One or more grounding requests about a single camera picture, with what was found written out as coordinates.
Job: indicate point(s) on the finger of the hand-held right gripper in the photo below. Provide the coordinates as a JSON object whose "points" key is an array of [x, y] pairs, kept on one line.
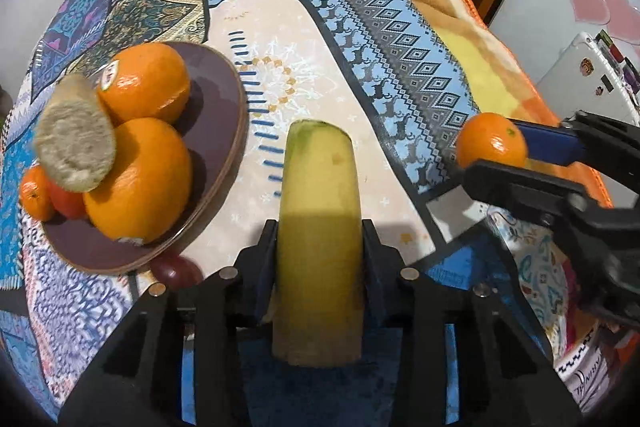
{"points": [[550, 142], [515, 189]]}

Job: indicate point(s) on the small mandarin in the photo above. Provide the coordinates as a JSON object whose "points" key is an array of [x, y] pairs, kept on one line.
{"points": [[490, 142], [35, 197]]}

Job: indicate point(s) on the large orange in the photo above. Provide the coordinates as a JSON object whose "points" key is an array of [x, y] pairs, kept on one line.
{"points": [[150, 82], [140, 182]]}

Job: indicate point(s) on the red tomato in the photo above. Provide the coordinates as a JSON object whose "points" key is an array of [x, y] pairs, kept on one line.
{"points": [[175, 269], [67, 204]]}

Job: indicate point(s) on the orange yellow blanket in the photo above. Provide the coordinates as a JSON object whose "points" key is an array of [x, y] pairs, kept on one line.
{"points": [[480, 67]]}

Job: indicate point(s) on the purple round plate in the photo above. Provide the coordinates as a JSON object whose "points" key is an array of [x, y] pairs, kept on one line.
{"points": [[215, 107]]}

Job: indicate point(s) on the patchwork printed blanket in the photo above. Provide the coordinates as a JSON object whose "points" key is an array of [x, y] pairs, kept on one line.
{"points": [[350, 32]]}

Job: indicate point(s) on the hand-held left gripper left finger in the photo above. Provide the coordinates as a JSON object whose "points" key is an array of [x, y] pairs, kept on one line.
{"points": [[265, 257]]}

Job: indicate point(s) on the white case with stickers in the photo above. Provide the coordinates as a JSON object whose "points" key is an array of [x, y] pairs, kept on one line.
{"points": [[565, 82]]}

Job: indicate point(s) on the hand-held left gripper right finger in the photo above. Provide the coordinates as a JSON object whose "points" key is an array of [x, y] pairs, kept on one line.
{"points": [[372, 257]]}

